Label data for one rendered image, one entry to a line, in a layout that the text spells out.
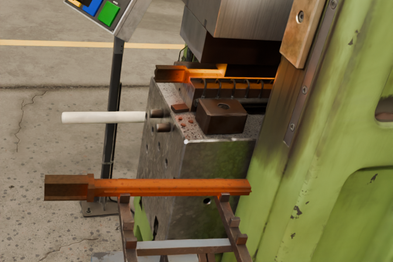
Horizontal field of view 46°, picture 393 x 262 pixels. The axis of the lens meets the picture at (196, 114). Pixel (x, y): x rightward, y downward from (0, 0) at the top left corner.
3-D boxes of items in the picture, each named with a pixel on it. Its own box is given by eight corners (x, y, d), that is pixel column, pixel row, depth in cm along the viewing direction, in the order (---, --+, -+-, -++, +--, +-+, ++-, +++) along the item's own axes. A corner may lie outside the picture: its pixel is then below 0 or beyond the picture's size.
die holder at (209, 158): (160, 261, 143) (185, 141, 121) (134, 182, 173) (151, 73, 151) (315, 241, 163) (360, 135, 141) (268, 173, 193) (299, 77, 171)
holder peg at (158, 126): (155, 134, 132) (157, 126, 130) (153, 129, 134) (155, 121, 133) (169, 134, 133) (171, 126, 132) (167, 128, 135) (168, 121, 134)
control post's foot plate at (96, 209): (82, 219, 216) (83, 204, 212) (76, 188, 234) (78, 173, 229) (128, 214, 224) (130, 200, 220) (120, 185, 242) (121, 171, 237)
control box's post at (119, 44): (99, 204, 226) (121, -16, 173) (97, 199, 229) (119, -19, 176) (106, 204, 228) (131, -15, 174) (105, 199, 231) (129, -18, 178)
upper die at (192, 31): (200, 63, 127) (206, 30, 122) (179, 34, 143) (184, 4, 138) (328, 67, 142) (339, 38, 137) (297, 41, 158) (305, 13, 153)
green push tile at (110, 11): (108, 26, 163) (119, 7, 162) (96, 18, 167) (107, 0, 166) (112, 28, 164) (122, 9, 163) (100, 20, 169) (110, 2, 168)
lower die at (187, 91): (190, 111, 134) (195, 85, 130) (171, 79, 150) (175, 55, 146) (313, 110, 150) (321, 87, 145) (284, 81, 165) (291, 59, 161)
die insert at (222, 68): (224, 77, 136) (228, 58, 133) (215, 65, 142) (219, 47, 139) (310, 79, 147) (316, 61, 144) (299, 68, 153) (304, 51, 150)
